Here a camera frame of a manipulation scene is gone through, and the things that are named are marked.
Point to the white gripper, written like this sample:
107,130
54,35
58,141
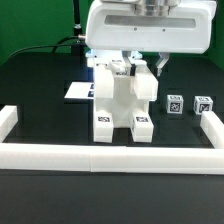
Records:
166,26

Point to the white chair seat part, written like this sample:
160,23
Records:
115,97

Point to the black vertical pole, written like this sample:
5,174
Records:
78,47

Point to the white left fence bar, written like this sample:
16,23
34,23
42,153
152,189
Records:
8,119

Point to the white right fence bar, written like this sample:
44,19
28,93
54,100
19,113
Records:
213,127

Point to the white fence bar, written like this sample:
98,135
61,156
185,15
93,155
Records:
8,119
111,159
213,127

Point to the white chair back frame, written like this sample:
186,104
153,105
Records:
145,85

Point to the white tag base sheet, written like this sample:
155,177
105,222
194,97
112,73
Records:
80,90

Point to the white tagged cube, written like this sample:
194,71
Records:
202,103
174,104

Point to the white front fence bar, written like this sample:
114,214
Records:
111,159

